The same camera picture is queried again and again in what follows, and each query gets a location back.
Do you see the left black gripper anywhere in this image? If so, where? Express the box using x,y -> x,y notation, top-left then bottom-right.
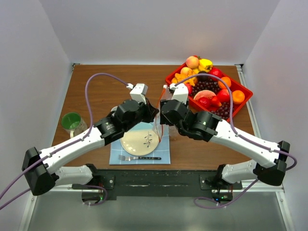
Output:
124,97 -> 159,132

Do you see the clear zip top bag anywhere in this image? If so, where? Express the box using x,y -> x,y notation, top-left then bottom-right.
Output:
153,84 -> 178,142

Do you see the red apple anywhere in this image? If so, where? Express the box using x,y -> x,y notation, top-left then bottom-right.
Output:
217,89 -> 231,103
208,67 -> 224,78
185,83 -> 193,95

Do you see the red apple back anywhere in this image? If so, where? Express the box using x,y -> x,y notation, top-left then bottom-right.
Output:
208,67 -> 224,78

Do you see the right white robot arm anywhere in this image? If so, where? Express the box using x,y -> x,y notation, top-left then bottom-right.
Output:
160,100 -> 287,189

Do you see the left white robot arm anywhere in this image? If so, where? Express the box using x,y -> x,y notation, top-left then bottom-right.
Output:
22,99 -> 159,196

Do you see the small grey cup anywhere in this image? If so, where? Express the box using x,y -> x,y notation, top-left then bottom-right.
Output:
111,106 -> 117,113

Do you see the cream and teal plate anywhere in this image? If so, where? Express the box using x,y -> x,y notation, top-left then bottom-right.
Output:
120,123 -> 160,156

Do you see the watermelon slice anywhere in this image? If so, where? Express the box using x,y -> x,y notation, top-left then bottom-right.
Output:
193,90 -> 216,101

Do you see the blue checked placemat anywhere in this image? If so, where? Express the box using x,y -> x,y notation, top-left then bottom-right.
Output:
109,123 -> 171,165

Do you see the strawberry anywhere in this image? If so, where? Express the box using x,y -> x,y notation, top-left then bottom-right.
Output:
211,96 -> 222,107

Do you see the upper purple grape bunch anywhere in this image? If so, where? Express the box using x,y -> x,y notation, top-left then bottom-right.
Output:
192,79 -> 221,97

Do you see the purple grape bunch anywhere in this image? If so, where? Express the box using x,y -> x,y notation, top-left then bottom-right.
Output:
192,79 -> 221,97
211,102 -> 235,120

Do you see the metal fork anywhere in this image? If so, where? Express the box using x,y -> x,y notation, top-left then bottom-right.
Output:
118,155 -> 162,161

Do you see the lower purple grape bunch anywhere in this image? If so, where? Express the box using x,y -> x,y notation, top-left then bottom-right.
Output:
211,102 -> 235,120

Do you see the yellow bell pepper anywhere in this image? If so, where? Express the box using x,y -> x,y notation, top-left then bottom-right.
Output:
198,59 -> 213,73

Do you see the green floral mug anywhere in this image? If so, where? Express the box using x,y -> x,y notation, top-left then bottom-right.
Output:
61,112 -> 88,138

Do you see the orange fruit back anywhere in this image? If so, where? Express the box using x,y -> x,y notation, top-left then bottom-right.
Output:
218,77 -> 231,89

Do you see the orange fruit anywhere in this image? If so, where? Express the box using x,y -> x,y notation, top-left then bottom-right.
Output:
232,90 -> 245,104
218,77 -> 231,89

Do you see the orange fruit right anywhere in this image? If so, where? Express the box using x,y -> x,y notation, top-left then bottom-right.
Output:
232,90 -> 245,104

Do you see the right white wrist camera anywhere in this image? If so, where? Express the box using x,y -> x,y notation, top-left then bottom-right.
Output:
169,83 -> 189,105

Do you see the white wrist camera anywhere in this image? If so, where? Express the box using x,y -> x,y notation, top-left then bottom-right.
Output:
126,83 -> 148,104
169,83 -> 189,105

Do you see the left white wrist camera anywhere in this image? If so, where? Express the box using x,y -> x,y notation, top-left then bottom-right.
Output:
126,83 -> 148,104

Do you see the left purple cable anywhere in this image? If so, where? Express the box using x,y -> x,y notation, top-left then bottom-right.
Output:
0,73 -> 129,210

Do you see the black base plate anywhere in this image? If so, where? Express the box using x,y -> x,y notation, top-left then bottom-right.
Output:
72,169 -> 242,202

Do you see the aluminium frame rail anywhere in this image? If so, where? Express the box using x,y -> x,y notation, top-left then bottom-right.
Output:
234,64 -> 295,231

